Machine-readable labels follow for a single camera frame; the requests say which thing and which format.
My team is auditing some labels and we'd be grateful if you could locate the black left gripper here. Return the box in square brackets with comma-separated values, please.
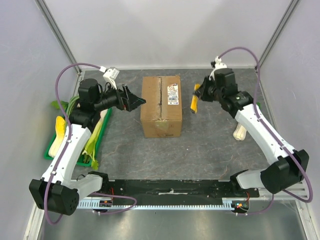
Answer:
[93, 80, 146, 112]

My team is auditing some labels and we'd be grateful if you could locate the yellow utility knife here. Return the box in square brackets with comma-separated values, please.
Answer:
[190, 83, 201, 114]

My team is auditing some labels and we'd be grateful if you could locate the brown cardboard express box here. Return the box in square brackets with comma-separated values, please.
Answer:
[140, 75, 183, 138]

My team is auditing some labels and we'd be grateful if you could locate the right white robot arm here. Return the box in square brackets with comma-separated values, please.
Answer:
[193, 68, 309, 197]

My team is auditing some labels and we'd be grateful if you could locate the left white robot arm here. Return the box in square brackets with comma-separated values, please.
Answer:
[29, 78, 146, 216]

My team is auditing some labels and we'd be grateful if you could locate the white radish toy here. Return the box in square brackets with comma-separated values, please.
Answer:
[232, 123, 247, 141]

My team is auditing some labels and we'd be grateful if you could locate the green bean bundle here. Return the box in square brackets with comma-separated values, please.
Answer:
[65, 95, 79, 117]

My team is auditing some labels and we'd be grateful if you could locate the yellow corn toy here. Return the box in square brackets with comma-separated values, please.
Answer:
[55, 116, 66, 142]

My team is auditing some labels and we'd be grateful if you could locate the green vegetable tray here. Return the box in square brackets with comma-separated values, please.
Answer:
[43, 107, 113, 168]

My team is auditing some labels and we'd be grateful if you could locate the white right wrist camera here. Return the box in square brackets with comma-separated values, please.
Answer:
[210, 56, 227, 78]

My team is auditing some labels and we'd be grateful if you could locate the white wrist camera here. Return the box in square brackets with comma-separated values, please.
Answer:
[99, 66, 120, 90]
[210, 56, 227, 78]

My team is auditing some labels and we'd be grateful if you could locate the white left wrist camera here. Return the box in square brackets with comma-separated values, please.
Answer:
[99, 66, 120, 90]

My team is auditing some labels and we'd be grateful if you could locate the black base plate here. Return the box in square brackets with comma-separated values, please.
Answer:
[98, 179, 260, 204]

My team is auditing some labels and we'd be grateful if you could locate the grey cable duct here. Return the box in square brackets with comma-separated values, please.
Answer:
[76, 197, 235, 211]

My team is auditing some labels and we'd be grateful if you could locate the aluminium frame post right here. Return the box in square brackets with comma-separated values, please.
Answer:
[259, 0, 300, 67]

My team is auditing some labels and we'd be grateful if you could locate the aluminium frame post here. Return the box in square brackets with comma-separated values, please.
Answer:
[35, 0, 77, 64]
[259, 0, 300, 67]

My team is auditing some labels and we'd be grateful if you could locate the aluminium frame post left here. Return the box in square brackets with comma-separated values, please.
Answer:
[35, 0, 77, 64]

